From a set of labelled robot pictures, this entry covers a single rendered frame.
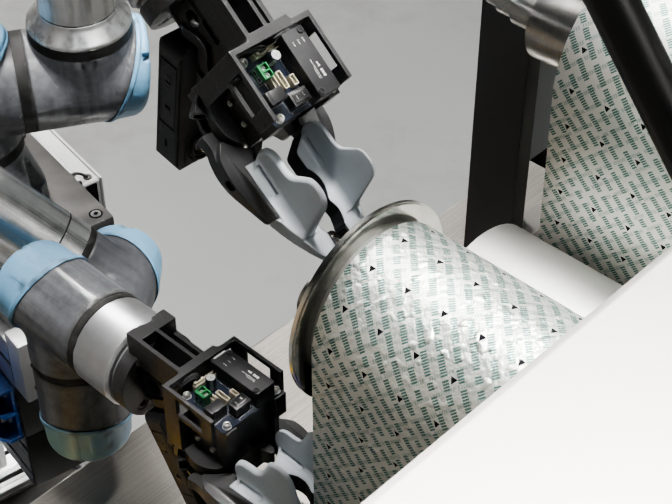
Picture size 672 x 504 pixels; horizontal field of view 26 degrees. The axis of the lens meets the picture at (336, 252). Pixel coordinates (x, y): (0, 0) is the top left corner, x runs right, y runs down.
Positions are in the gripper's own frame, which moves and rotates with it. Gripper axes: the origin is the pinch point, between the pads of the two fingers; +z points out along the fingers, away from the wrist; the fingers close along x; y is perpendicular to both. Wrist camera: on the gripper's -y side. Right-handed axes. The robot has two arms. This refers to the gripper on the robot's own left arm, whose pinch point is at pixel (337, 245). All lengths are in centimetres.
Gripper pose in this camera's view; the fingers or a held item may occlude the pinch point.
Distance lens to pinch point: 98.1
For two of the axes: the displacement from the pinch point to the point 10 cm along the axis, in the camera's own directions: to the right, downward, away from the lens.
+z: 5.5, 8.3, 0.2
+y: 4.6, -2.9, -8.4
